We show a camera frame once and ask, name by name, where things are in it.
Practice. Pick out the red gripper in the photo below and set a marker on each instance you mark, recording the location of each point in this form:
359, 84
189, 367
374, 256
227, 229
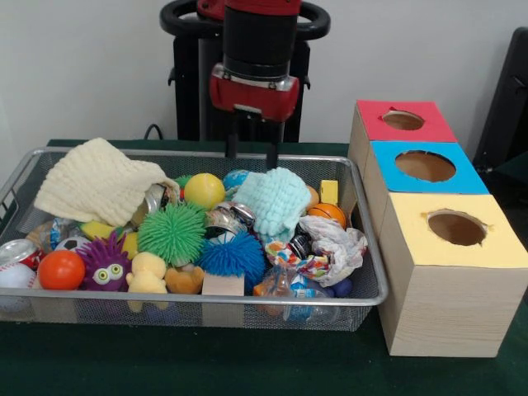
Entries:
247, 97

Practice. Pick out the purple spiky monster toy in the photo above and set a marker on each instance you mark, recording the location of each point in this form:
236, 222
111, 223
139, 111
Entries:
105, 264

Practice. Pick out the silver mesh bin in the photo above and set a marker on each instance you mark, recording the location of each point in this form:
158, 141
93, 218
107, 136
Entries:
103, 315

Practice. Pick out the green spiky rubber ball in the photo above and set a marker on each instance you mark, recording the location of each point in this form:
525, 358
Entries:
171, 233

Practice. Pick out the dark green table cloth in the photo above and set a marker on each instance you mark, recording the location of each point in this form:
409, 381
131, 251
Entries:
515, 173
206, 363

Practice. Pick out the white baseball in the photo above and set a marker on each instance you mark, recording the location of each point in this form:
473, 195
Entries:
16, 275

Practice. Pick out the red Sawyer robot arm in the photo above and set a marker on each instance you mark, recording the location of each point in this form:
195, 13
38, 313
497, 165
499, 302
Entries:
260, 41

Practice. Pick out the crumpled white printed cloth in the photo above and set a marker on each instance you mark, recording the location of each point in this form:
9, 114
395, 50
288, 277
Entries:
338, 243

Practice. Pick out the red robot base mount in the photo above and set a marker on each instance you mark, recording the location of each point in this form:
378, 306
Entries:
210, 8

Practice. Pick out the yellow plush duck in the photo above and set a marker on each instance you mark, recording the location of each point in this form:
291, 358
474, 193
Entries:
146, 274

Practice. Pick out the wooden three-hole box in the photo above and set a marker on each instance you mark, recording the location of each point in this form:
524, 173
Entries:
445, 313

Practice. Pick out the cream muslin cloth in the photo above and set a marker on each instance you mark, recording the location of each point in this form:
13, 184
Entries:
99, 181

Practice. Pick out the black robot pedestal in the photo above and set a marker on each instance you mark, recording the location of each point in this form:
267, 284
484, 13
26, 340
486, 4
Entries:
189, 82

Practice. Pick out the yellow smooth ball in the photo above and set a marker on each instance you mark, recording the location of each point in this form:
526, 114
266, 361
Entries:
204, 189

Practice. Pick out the orange smooth ball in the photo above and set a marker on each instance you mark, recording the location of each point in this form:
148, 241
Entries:
61, 270

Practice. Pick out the blue spiky rubber ball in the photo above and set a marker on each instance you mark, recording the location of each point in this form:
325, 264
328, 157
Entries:
231, 260

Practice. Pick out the light blue fluffy cloth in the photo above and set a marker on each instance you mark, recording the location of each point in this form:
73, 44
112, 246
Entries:
276, 198

